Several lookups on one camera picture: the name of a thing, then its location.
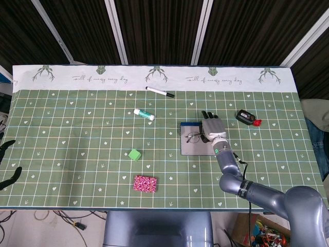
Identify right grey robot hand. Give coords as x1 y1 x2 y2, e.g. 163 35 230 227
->
200 110 228 144

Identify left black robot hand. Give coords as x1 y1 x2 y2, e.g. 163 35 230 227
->
0 139 23 191

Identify thin black metal eyeglasses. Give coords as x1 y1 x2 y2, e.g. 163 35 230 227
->
185 131 206 144

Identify blue folding glasses case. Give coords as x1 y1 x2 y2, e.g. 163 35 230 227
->
179 121 216 156

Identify cardboard box colourful parts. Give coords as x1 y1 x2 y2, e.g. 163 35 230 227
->
232 213 291 247

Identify black bottle red cap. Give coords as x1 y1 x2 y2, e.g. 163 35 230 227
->
235 109 263 127

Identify green grid tablecloth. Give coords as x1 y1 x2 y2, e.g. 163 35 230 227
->
0 64 326 210

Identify white marker black cap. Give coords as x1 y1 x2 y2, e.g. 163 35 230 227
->
145 86 175 99

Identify white green glue stick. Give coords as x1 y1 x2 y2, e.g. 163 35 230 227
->
133 108 156 121

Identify green cube block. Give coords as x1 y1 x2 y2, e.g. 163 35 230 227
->
127 148 142 162

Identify pink patterned card deck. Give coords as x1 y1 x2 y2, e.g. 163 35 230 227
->
133 175 158 193

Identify beige garment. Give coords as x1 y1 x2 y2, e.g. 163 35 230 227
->
300 99 329 132

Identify blue jeans garment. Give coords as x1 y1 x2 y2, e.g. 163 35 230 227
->
305 118 329 181

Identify grey blue robot torso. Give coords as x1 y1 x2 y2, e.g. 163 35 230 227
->
102 211 214 247

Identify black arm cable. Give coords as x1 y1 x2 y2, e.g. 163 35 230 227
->
232 151 252 214

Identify white metal partition post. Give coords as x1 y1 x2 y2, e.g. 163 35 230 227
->
190 0 217 65
104 0 129 65
280 10 329 68
30 0 77 65

